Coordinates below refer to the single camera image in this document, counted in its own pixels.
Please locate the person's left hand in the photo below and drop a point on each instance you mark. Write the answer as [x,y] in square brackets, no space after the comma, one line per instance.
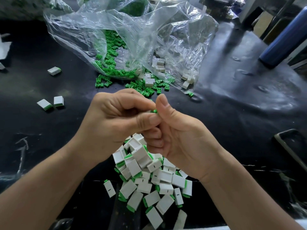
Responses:
[112,122]

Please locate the person's right hand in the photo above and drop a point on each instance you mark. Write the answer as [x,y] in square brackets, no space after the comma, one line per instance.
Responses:
[187,136]

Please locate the pile of assembled white-green pieces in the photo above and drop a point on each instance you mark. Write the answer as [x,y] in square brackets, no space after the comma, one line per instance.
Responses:
[151,179]

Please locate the assembled white-green part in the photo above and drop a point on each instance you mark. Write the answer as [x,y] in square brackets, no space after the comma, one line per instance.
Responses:
[54,71]
[2,66]
[110,188]
[44,104]
[58,101]

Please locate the pile of green clips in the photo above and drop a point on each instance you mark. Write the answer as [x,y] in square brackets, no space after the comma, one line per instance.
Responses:
[112,59]

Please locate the heap of white caps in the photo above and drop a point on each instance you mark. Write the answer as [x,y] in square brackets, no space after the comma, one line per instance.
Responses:
[158,67]

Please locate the person's left forearm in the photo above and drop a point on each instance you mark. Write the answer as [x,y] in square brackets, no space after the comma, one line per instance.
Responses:
[41,191]

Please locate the clear plastic bag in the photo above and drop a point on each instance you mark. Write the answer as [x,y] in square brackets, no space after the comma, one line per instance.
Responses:
[184,31]

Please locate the black smartphone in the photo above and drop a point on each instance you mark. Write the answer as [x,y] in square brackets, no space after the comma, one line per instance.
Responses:
[293,150]

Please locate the plastic bag full of green pieces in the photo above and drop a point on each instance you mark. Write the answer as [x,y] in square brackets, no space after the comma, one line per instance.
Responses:
[134,6]

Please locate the white paper sheet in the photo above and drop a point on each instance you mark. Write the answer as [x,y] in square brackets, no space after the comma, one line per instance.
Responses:
[4,49]

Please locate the brown cardboard box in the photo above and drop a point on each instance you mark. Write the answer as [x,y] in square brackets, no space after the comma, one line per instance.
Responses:
[264,24]

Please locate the blue cylinder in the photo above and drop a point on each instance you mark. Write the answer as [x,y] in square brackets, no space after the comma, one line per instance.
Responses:
[287,38]

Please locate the large bag of assembled pieces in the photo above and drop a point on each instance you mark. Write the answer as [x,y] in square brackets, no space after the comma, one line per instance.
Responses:
[29,6]

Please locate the white metal frame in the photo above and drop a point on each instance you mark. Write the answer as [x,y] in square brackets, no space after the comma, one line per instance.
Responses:
[250,8]

